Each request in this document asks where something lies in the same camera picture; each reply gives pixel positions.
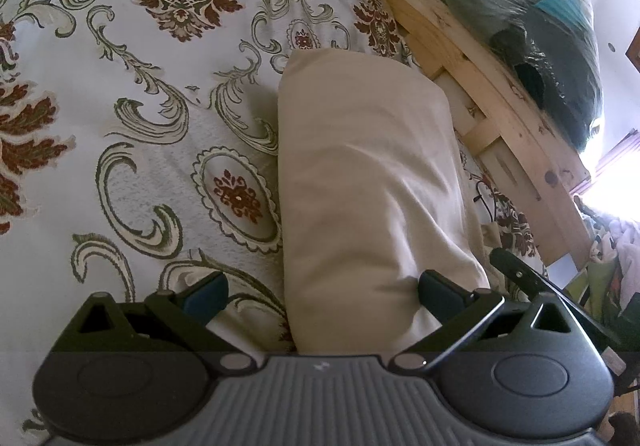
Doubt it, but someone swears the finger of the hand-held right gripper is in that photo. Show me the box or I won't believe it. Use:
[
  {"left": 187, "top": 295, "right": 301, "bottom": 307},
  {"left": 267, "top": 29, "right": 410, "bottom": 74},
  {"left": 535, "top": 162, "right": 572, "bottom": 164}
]
[{"left": 491, "top": 247, "right": 622, "bottom": 353}]

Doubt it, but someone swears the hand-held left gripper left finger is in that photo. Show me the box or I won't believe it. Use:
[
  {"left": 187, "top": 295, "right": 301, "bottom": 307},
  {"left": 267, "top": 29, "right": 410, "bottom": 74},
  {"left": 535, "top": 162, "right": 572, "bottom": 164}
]
[{"left": 52, "top": 271, "right": 253, "bottom": 372}]

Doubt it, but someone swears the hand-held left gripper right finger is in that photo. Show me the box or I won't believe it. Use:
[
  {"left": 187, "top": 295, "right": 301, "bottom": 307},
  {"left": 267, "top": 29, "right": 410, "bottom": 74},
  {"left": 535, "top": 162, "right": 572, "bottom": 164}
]
[{"left": 390, "top": 270, "right": 596, "bottom": 372}]

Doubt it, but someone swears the beige pillow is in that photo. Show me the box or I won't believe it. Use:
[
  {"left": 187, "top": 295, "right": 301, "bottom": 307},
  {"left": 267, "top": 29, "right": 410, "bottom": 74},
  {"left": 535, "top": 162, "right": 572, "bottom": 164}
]
[{"left": 277, "top": 49, "right": 493, "bottom": 357}]

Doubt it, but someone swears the pile of clothes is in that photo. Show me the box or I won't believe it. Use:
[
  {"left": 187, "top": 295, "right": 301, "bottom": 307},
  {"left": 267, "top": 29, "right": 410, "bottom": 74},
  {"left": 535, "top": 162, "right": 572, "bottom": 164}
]
[{"left": 575, "top": 196, "right": 640, "bottom": 377}]

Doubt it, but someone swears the clear plastic bag of clothes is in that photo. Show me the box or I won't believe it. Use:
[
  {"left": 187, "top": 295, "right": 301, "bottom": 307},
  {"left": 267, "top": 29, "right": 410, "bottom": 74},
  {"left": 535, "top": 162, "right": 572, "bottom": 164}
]
[{"left": 415, "top": 0, "right": 607, "bottom": 152}]

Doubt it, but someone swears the floral bedspread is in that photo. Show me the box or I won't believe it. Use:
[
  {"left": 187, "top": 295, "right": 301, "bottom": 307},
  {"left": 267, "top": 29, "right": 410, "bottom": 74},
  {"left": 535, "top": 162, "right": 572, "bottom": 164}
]
[{"left": 0, "top": 0, "right": 551, "bottom": 437}]

